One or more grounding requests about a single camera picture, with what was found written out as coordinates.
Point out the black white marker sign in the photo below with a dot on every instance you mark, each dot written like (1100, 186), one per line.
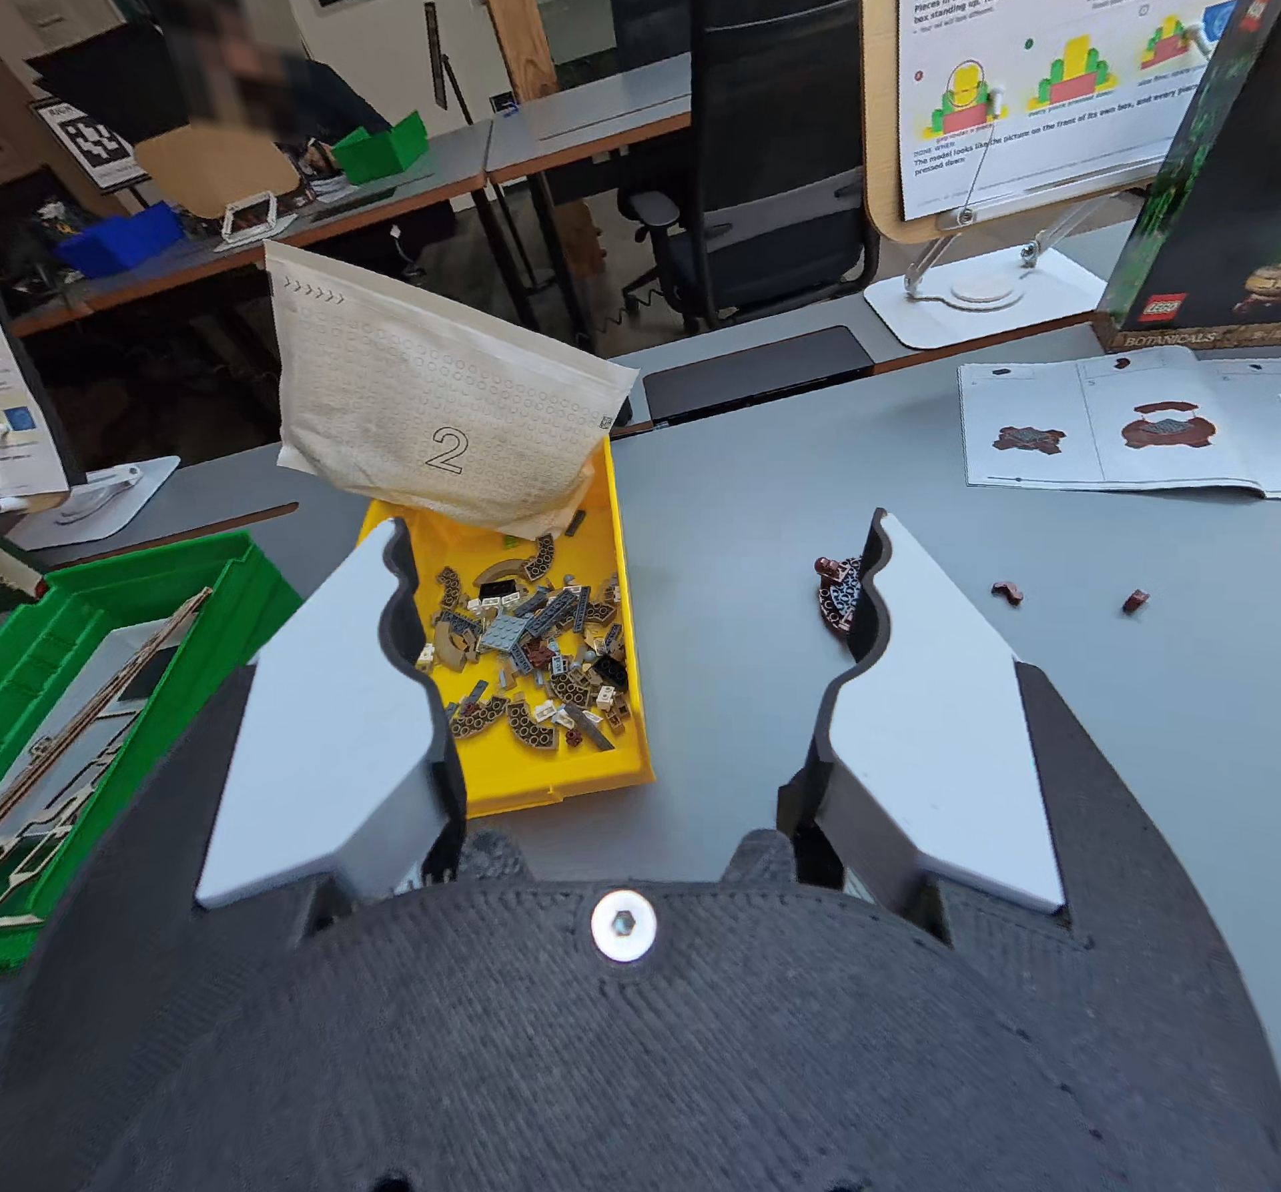
(89, 138)

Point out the small green bin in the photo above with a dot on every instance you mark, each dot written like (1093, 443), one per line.
(386, 151)

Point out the document stand with white base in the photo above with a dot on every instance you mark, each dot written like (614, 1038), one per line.
(140, 491)

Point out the wooden document stand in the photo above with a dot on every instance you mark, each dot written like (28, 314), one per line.
(880, 160)

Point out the open instruction booklet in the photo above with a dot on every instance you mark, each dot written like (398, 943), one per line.
(1060, 412)

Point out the wood-edged background desk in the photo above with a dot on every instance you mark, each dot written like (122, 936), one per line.
(445, 159)

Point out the brown black brick assembly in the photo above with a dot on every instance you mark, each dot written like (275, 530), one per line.
(839, 596)

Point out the black office chair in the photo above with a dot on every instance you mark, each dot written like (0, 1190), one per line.
(780, 111)
(651, 11)

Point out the pile of loose bricks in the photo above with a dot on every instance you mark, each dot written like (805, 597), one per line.
(530, 631)

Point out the grey adjoining desk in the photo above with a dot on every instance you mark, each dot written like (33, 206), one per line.
(201, 486)

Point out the large green bin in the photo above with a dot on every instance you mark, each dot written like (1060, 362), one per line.
(150, 592)

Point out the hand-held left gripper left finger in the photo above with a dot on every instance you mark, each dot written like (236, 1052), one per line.
(330, 732)

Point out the dark plant set box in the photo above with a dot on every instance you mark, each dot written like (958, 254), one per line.
(1201, 211)

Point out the black power adapter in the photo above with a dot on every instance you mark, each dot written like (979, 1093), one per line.
(618, 414)

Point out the wooden post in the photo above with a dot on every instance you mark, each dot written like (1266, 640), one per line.
(505, 1)

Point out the yellow parts bin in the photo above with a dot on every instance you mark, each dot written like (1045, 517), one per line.
(610, 771)

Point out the white frame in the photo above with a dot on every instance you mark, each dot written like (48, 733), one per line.
(246, 202)

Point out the black leaning bar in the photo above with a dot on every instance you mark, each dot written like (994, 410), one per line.
(435, 50)

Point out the blue bin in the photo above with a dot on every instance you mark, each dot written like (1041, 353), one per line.
(120, 241)

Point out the grey background desk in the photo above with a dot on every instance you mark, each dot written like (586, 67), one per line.
(600, 105)

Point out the white paper bag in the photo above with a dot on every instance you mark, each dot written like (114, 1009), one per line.
(400, 391)

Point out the printed instruction sheet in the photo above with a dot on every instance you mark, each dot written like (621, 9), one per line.
(1050, 11)

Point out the brown cardboard sheet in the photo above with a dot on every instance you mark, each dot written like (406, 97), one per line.
(210, 171)

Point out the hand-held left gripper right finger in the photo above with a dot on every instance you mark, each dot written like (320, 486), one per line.
(941, 732)

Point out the flat printed cardboard piece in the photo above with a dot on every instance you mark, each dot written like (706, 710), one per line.
(130, 677)

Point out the black tablet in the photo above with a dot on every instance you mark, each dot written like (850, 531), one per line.
(751, 370)

